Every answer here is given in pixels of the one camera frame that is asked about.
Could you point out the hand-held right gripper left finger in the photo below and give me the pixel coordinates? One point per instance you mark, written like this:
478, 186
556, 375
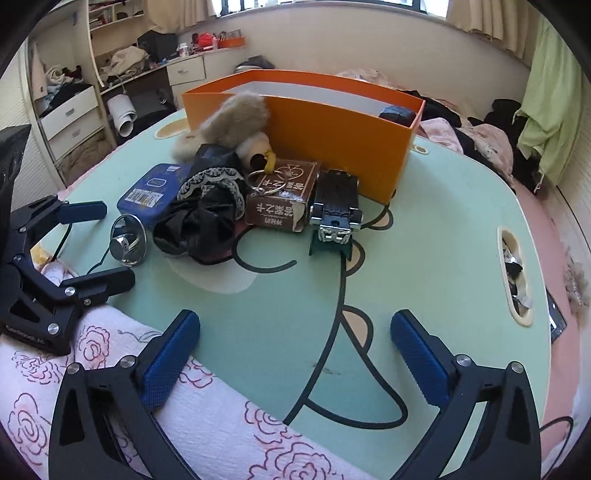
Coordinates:
168, 364

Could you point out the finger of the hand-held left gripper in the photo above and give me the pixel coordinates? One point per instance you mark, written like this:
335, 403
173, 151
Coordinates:
108, 282
83, 211

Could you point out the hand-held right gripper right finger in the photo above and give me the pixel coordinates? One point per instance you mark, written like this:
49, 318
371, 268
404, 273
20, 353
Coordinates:
422, 364

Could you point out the round chrome mirror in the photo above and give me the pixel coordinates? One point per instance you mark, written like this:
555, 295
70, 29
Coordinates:
129, 240

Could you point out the blue tin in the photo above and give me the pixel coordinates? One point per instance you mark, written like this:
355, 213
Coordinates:
143, 194

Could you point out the black lace cloth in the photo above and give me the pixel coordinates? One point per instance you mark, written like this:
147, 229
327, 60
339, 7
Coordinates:
203, 221

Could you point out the white fur scrunchie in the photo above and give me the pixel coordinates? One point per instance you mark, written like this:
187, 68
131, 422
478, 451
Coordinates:
184, 147

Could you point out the brown fur scrunchie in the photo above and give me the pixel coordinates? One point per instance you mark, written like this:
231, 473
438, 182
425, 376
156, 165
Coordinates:
240, 117

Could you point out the brown carton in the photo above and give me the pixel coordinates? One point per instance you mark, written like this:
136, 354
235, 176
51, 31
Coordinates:
277, 207

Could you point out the black chrome toy car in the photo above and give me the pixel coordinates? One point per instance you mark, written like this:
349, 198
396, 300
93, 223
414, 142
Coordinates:
334, 198

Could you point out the orange cardboard box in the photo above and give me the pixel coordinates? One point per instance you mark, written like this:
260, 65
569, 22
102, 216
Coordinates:
323, 129

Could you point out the cartoon printed desktop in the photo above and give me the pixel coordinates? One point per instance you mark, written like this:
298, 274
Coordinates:
415, 258

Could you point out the white rose-print fabric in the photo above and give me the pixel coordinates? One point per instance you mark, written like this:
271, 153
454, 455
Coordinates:
207, 424

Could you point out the white tall drawer unit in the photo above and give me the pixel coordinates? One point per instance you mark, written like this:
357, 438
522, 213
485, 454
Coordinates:
69, 115

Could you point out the rolled white paper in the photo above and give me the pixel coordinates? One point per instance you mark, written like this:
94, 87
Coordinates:
121, 110

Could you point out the crumpled foil wrappers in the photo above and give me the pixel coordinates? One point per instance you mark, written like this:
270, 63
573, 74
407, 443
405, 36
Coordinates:
512, 267

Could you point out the black phone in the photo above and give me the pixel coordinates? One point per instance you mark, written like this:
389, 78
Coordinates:
556, 318

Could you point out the beige clothes heap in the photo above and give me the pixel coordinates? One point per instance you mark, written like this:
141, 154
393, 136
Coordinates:
124, 60

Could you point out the grey fur clump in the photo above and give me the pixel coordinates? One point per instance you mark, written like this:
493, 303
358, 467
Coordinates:
577, 286

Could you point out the white drawer cabinet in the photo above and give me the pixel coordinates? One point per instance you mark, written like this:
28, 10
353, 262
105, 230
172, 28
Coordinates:
187, 69

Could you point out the black bag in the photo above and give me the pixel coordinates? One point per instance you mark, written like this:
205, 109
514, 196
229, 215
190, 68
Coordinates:
159, 46

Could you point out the white bottle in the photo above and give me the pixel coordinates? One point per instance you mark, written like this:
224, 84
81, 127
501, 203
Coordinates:
183, 50

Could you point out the red container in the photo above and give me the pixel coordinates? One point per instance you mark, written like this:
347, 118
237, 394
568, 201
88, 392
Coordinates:
205, 40

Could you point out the beige curtain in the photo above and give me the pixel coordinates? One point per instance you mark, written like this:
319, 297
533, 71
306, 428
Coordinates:
494, 23
184, 14

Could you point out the small orange box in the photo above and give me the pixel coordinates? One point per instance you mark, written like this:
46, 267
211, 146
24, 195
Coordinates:
231, 42

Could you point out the pink fleece garment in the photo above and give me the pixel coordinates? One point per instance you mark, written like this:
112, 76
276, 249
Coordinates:
487, 147

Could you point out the dark blue glossy object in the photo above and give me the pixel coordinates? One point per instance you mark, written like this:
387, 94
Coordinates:
396, 114

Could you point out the black crumpled garment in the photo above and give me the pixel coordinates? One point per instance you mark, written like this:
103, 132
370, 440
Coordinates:
438, 110

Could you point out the black clothes pile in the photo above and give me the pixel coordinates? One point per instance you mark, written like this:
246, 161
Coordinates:
505, 110

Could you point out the pale fluffy blanket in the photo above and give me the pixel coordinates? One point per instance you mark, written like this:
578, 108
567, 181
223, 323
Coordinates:
360, 76

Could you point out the green curtain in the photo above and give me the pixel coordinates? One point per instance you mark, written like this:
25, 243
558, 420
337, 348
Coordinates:
549, 92

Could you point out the bright window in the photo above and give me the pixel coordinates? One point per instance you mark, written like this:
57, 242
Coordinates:
323, 5

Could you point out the white wall shelf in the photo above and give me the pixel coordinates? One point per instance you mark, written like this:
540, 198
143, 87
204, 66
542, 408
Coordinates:
115, 11

